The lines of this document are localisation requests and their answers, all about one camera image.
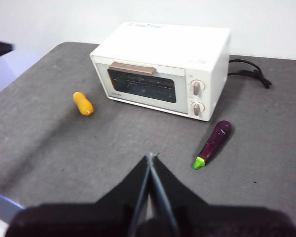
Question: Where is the cream white toaster oven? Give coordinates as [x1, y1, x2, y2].
[89, 21, 231, 122]

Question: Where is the purple toy eggplant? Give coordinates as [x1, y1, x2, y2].
[192, 120, 232, 170]

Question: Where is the beige round oven knob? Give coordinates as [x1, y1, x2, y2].
[191, 101, 205, 117]
[190, 79, 206, 96]

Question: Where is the glass oven door with handle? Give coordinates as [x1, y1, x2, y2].
[93, 56, 189, 115]

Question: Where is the black oven power cable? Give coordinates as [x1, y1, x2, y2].
[228, 58, 273, 89]

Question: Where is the yellow toy corn cob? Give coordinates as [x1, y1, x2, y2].
[73, 91, 94, 116]

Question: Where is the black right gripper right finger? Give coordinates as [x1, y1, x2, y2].
[150, 153, 209, 208]

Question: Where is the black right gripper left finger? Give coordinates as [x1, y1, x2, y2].
[95, 155, 151, 208]

